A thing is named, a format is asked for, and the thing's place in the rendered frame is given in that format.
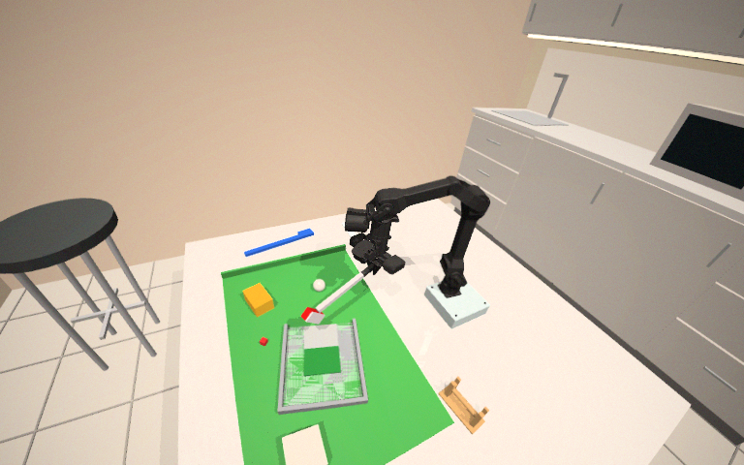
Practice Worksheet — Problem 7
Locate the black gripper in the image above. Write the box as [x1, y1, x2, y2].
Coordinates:
[350, 232, 405, 275]

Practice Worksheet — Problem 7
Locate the orange-yellow box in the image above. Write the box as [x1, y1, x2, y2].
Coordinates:
[243, 283, 274, 317]

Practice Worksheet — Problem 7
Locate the large green flat mat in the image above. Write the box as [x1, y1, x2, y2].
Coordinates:
[223, 250, 454, 465]

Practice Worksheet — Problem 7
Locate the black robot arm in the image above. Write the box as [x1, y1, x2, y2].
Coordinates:
[345, 176, 490, 298]

